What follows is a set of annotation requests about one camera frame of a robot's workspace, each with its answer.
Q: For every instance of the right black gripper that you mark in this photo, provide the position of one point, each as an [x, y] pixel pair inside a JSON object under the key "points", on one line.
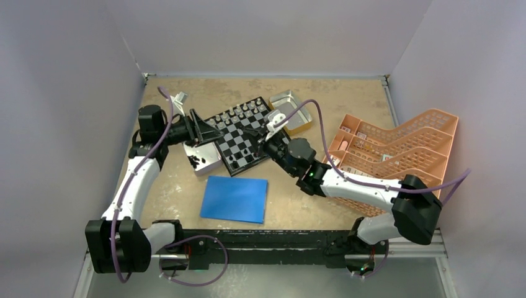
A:
{"points": [[258, 136]]}

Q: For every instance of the blue folder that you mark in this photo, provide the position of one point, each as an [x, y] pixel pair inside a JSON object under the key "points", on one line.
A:
{"points": [[235, 199]]}

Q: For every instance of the pink eraser in organizer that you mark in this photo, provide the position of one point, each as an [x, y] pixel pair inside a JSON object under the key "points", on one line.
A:
{"points": [[343, 146]]}

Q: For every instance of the white chess piece row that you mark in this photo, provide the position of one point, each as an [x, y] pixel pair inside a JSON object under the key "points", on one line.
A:
{"points": [[252, 114]]}

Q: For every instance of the black and silver chessboard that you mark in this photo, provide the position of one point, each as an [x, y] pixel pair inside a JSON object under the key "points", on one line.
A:
{"points": [[230, 145]]}

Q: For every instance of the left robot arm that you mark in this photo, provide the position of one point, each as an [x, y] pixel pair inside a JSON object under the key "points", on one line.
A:
{"points": [[116, 242]]}

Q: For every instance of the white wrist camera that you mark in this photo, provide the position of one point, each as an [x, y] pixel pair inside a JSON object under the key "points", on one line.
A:
{"points": [[178, 102], [276, 121]]}

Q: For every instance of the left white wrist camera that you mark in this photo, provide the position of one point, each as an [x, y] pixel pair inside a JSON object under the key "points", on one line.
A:
{"points": [[178, 102]]}

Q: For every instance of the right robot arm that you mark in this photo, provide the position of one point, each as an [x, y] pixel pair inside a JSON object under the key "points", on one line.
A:
{"points": [[410, 209]]}

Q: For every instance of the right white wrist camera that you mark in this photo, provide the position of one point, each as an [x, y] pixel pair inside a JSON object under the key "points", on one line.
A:
{"points": [[276, 121]]}

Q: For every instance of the gold rectangular metal tin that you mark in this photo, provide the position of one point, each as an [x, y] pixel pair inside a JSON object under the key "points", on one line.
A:
{"points": [[286, 102]]}

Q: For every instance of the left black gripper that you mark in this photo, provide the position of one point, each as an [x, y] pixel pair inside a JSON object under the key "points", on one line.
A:
{"points": [[197, 131]]}

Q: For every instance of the pile of black chess pieces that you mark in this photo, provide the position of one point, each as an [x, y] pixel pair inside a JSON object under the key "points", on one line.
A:
{"points": [[196, 161]]}

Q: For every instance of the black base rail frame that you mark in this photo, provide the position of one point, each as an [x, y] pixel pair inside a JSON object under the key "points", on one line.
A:
{"points": [[334, 249]]}

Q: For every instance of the orange plastic tiered organizer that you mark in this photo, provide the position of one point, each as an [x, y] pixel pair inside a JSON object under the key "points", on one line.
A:
{"points": [[419, 147]]}

